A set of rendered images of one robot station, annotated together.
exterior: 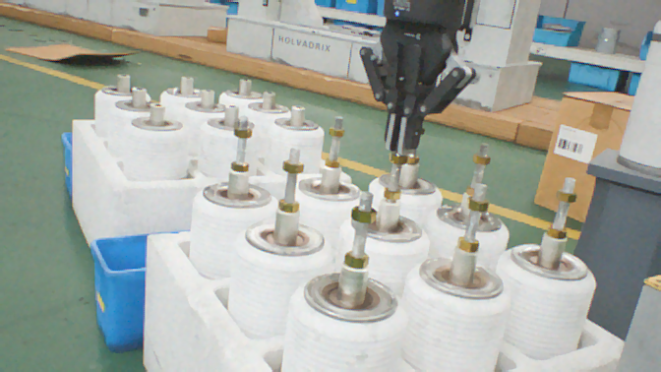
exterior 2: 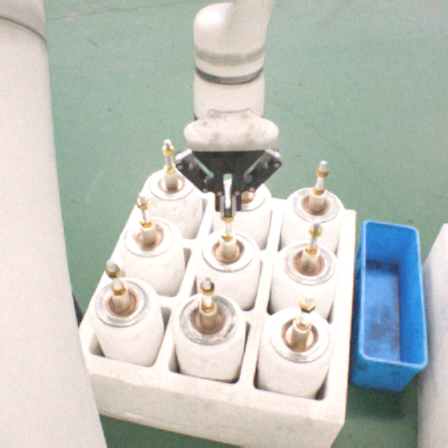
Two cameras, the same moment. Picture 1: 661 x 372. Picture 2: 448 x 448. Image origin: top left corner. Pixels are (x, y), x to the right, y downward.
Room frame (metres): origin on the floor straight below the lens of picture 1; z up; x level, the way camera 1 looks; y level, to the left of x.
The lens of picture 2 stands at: (0.91, -0.37, 0.79)
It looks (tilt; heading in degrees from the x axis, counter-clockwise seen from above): 48 degrees down; 135
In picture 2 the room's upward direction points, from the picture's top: straight up
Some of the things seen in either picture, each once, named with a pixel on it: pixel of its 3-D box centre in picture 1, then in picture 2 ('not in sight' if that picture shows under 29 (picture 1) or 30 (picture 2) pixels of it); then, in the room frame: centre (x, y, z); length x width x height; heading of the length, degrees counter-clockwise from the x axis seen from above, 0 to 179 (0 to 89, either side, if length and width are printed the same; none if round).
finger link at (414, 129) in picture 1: (420, 125); (212, 194); (0.59, -0.08, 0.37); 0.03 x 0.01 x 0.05; 47
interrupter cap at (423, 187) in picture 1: (406, 184); (299, 336); (0.77, -0.10, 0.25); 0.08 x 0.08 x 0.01
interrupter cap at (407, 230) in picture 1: (386, 226); (227, 251); (0.61, -0.06, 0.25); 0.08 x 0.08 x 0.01
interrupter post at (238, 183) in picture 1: (238, 184); (316, 199); (0.64, 0.10, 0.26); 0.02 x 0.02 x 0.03
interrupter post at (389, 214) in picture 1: (388, 216); (227, 245); (0.61, -0.06, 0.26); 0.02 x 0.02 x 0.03
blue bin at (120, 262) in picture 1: (205, 281); (384, 304); (0.79, 0.16, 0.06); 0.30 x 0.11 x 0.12; 124
